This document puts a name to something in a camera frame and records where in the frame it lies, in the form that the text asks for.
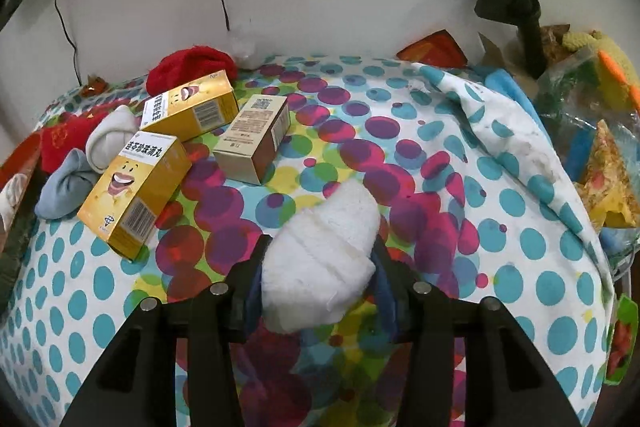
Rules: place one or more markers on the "red embroidered cloth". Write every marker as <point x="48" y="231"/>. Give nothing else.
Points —
<point x="62" y="137"/>

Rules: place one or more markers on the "knotted white sock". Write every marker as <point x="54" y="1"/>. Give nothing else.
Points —
<point x="107" y="137"/>

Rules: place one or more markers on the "fluffy white sock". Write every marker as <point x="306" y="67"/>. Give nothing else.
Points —
<point x="320" y="257"/>

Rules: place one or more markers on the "yellow patterned packet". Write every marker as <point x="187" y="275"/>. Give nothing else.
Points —
<point x="607" y="177"/>

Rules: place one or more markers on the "red foil packet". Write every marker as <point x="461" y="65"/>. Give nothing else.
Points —
<point x="432" y="49"/>

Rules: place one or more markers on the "light blue sock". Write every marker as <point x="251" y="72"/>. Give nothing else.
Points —
<point x="62" y="187"/>

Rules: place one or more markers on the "red knit sock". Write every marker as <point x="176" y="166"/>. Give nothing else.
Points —
<point x="185" y="64"/>

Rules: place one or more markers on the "polka dot tablecloth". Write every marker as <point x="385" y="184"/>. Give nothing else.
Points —
<point x="450" y="257"/>

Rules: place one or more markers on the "brown cardboard box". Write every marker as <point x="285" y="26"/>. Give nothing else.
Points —
<point x="252" y="132"/>

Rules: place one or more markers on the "black clamp stand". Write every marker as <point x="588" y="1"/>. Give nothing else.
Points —
<point x="530" y="37"/>

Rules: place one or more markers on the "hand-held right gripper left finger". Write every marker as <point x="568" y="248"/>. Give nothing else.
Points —
<point x="252" y="293"/>

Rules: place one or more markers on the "blue cloth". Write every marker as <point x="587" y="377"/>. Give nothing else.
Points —
<point x="507" y="87"/>

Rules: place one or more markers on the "green label bag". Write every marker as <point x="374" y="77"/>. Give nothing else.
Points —
<point x="620" y="337"/>

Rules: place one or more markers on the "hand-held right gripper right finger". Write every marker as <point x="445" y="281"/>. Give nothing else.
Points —
<point x="385" y="302"/>

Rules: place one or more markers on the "cardboard piece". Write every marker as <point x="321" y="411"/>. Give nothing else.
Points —
<point x="492" y="49"/>

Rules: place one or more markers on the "yellow crochet toy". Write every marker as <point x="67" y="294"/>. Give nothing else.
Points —
<point x="617" y="44"/>

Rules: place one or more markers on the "clear bag of toys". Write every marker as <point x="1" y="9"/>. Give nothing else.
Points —
<point x="570" y="107"/>

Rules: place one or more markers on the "small red gold ornament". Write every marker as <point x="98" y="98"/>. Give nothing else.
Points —
<point x="95" y="84"/>

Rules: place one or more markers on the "yellow smiley medicine box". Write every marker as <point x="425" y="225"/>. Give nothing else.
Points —
<point x="135" y="192"/>
<point x="195" y="104"/>

